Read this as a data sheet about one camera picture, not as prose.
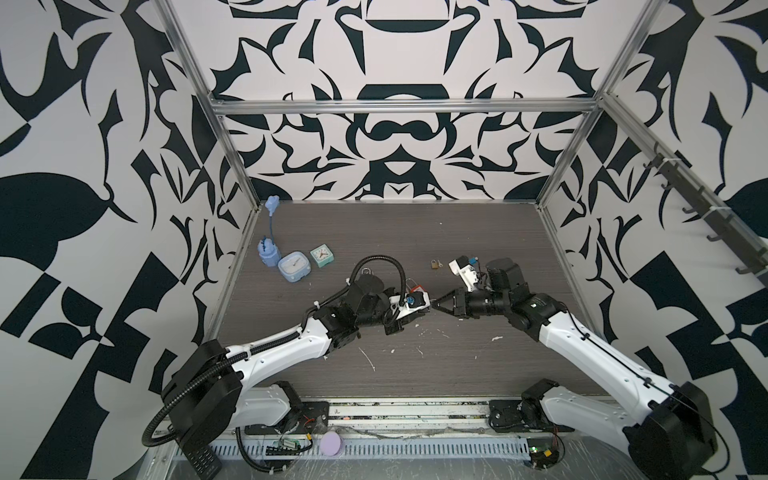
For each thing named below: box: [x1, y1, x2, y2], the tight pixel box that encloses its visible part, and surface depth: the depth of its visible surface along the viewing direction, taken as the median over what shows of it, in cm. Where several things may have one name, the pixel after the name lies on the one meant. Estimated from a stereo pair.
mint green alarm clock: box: [310, 243, 335, 268], surface depth 104 cm
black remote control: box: [175, 428, 225, 480], surface depth 68 cm
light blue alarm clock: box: [277, 250, 312, 283], surface depth 101 cm
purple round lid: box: [320, 431, 342, 457], surface depth 65 cm
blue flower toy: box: [258, 195, 281, 268], surface depth 98 cm
